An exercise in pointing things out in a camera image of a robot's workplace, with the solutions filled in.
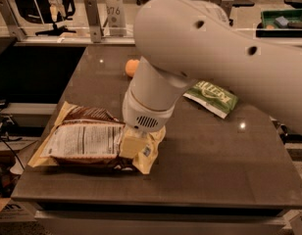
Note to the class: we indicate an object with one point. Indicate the white numbered pillar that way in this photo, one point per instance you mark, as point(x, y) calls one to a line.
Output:
point(116, 17)

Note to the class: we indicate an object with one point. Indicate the left metal railing bracket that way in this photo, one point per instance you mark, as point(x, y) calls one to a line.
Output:
point(11, 20)

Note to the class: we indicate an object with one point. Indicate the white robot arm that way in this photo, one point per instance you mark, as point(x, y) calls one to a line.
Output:
point(184, 41)

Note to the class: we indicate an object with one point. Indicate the orange fruit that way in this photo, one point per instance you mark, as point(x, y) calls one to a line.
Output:
point(131, 66)

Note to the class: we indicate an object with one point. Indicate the green kettle chip bag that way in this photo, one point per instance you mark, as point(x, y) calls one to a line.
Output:
point(212, 97)

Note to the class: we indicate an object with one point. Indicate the brown and cream chip bag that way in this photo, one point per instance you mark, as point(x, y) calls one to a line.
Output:
point(92, 136)

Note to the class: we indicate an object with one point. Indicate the green plastic bin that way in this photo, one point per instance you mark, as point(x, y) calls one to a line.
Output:
point(280, 23)

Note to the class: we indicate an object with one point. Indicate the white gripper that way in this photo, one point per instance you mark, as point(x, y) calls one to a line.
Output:
point(141, 116)

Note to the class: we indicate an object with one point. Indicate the middle metal railing bracket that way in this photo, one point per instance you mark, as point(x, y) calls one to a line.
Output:
point(93, 18)

